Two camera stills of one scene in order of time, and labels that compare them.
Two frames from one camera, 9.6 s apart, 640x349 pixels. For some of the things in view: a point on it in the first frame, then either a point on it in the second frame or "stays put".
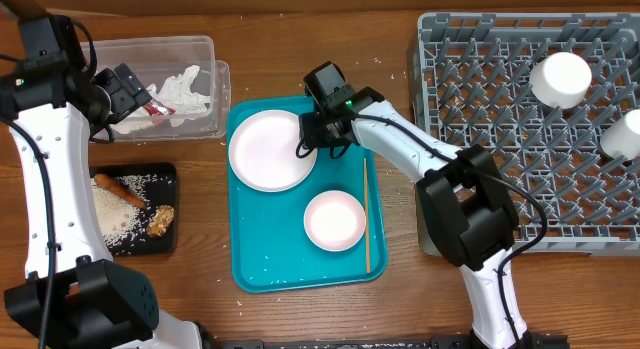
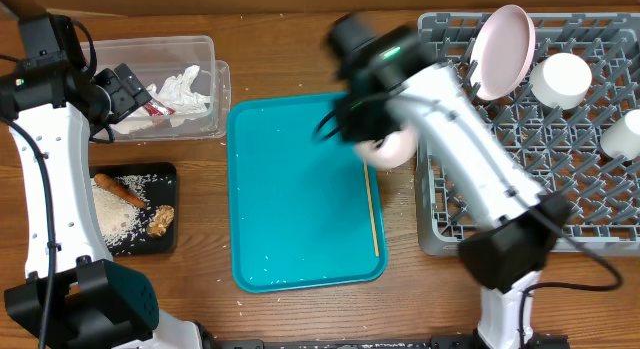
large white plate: (263, 151) to (502, 50)
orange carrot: (119, 189) stays put
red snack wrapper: (156, 109) stays put
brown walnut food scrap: (164, 215) stays put
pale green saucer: (621, 138) stays put
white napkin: (177, 95) stays put
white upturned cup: (561, 79) stays put
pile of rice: (122, 222) stays put
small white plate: (334, 221) to (389, 150)
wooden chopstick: (366, 220) to (371, 209)
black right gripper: (311, 137) to (355, 129)
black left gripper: (128, 93) stays put
